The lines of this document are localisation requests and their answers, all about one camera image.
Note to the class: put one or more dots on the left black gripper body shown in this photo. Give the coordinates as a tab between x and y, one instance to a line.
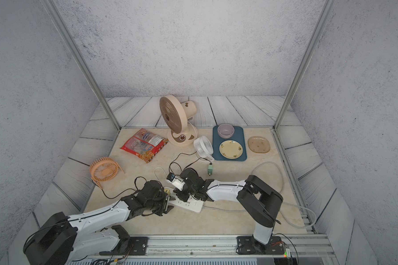
160	206

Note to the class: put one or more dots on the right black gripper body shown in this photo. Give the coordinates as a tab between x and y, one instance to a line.
186	192

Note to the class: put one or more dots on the green plug adapter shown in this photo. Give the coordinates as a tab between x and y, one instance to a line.
210	170

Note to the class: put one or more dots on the small white fan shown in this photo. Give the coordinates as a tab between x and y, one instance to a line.
203	148

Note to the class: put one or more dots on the red snack bag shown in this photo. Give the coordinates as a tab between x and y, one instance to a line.
145	144

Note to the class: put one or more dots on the teal tray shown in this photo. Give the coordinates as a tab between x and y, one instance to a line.
217	140

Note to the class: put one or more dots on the brown glass plate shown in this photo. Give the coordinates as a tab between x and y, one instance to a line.
259	144

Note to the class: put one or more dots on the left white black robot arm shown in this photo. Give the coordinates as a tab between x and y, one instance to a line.
63	239

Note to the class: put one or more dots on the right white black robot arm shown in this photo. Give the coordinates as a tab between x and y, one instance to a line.
261	201

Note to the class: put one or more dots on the orange small fan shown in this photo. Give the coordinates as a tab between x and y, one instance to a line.
104	169

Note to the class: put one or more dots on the beige desk fan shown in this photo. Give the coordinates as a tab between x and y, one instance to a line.
176	115

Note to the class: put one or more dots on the yellow round plate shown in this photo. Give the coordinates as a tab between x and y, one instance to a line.
231	149

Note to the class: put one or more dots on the purple bowl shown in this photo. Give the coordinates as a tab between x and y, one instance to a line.
225	131

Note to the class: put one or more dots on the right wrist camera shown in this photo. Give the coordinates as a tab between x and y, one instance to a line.
177	182

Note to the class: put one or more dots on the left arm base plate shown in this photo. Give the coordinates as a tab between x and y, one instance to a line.
135	246

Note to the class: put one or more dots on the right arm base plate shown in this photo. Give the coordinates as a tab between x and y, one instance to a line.
248	245

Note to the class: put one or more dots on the aluminium mounting rail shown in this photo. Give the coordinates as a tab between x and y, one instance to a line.
298	247

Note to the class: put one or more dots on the left aluminium frame post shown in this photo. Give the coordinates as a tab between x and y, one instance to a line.
63	31

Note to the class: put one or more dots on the aluminium frame post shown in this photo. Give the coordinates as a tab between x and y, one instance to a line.
63	31
311	46

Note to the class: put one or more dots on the right aluminium frame post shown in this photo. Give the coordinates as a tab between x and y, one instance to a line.
311	46

